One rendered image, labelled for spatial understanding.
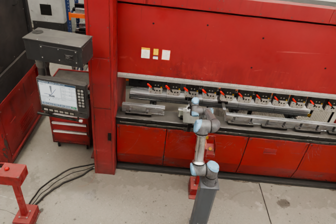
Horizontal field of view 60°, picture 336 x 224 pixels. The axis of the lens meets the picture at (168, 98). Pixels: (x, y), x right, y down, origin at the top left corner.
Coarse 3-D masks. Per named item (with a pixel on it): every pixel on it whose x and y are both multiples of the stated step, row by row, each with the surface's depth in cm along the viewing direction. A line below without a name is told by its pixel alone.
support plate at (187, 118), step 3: (183, 108) 336; (186, 108) 336; (183, 111) 331; (186, 111) 332; (183, 114) 326; (186, 114) 327; (189, 114) 327; (183, 117) 322; (186, 117) 322; (189, 117) 323; (192, 117) 323; (195, 117) 324; (198, 117) 324; (183, 120) 317; (186, 120) 318; (189, 120) 318; (192, 120) 319; (192, 123) 316
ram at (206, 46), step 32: (128, 32) 285; (160, 32) 284; (192, 32) 283; (224, 32) 282; (256, 32) 280; (288, 32) 279; (320, 32) 278; (128, 64) 305; (160, 64) 304; (192, 64) 302; (224, 64) 301; (256, 64) 300; (288, 64) 298; (320, 64) 297; (320, 96) 318
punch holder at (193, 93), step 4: (188, 84) 316; (192, 84) 316; (188, 88) 319; (192, 88) 319; (196, 88) 318; (184, 92) 322; (192, 92) 321; (196, 92) 321; (188, 96) 324; (192, 96) 324; (196, 96) 324
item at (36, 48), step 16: (32, 32) 242; (48, 32) 246; (64, 32) 249; (32, 48) 238; (48, 48) 235; (64, 48) 233; (80, 48) 231; (48, 64) 261; (64, 64) 241; (80, 64) 239
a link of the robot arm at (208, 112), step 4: (204, 108) 295; (208, 108) 295; (212, 108) 297; (204, 112) 293; (208, 112) 285; (212, 112) 295; (208, 116) 278; (212, 116) 274; (212, 120) 258; (216, 120) 261; (212, 124) 255; (216, 124) 256; (212, 128) 255; (216, 128) 256; (212, 132) 259
